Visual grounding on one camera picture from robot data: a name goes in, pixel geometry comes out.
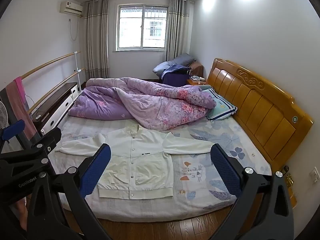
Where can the window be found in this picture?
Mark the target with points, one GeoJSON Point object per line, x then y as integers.
{"type": "Point", "coordinates": [141, 27]}

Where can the white electric fan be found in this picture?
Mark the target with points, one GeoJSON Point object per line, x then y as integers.
{"type": "Point", "coordinates": [4, 121]}

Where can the striped curtain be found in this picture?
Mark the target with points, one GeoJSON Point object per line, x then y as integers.
{"type": "Point", "coordinates": [177, 29]}
{"type": "Point", "coordinates": [96, 39]}

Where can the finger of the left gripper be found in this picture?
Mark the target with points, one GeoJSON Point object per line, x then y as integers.
{"type": "Point", "coordinates": [12, 130]}
{"type": "Point", "coordinates": [47, 143]}

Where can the white air conditioner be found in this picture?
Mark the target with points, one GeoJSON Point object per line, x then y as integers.
{"type": "Point", "coordinates": [71, 8]}

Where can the wooden nightstand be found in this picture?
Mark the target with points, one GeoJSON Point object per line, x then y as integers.
{"type": "Point", "coordinates": [196, 80]}

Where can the purple floral quilt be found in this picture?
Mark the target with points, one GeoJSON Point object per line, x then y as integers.
{"type": "Point", "coordinates": [153, 105]}

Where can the lower wooden rail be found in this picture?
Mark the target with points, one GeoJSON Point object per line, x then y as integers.
{"type": "Point", "coordinates": [53, 89]}

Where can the wooden rail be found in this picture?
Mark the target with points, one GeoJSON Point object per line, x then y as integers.
{"type": "Point", "coordinates": [48, 63]}
{"type": "Point", "coordinates": [53, 89]}

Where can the white knit jacket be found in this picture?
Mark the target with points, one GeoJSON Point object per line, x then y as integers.
{"type": "Point", "coordinates": [141, 166]}

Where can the wall socket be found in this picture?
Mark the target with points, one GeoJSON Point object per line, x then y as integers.
{"type": "Point", "coordinates": [314, 175]}

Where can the upper wooden rail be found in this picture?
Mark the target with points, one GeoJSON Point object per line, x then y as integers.
{"type": "Point", "coordinates": [48, 63]}

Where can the pink red towel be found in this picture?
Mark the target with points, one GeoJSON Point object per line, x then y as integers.
{"type": "Point", "coordinates": [16, 96]}

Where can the right striped curtain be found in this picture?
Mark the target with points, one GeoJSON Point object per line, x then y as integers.
{"type": "Point", "coordinates": [177, 29]}

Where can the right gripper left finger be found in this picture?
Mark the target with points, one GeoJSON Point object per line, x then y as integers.
{"type": "Point", "coordinates": [78, 182]}

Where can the left striped curtain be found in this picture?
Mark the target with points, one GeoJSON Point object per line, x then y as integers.
{"type": "Point", "coordinates": [96, 39]}

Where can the striped teal pillow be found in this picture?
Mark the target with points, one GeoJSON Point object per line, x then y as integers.
{"type": "Point", "coordinates": [223, 108]}

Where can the wooden headboard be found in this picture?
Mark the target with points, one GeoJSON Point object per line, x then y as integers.
{"type": "Point", "coordinates": [270, 116]}

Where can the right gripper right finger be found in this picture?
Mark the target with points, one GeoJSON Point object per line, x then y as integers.
{"type": "Point", "coordinates": [274, 218]}

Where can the dark top low cabinet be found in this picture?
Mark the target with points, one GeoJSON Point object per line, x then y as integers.
{"type": "Point", "coordinates": [51, 112]}

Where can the dark blue chair cloth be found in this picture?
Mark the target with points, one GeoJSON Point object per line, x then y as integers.
{"type": "Point", "coordinates": [176, 75]}

